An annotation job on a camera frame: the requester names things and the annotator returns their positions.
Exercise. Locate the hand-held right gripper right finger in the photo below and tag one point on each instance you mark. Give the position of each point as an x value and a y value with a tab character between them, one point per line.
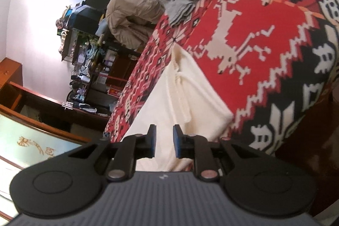
176	142

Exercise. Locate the white knit sweater vest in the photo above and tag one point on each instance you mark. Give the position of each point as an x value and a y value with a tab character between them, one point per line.
164	98

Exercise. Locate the red patterned blanket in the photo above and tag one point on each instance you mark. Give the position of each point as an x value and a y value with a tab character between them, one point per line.
251	30

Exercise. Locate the dark wooden drawer cabinet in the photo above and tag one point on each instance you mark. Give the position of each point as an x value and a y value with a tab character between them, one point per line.
124	67

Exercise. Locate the frosted glass door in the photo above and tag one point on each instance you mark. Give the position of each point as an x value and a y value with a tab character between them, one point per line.
26	136

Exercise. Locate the red printed carton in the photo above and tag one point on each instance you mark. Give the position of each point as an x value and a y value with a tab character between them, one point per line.
116	91

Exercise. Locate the beige jacket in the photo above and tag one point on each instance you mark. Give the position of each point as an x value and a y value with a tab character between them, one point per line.
132	8

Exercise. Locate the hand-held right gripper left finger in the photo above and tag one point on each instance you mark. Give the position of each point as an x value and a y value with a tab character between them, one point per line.
153	141

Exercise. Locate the cluttered dark shelf rack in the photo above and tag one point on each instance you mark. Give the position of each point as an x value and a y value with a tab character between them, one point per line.
79	37

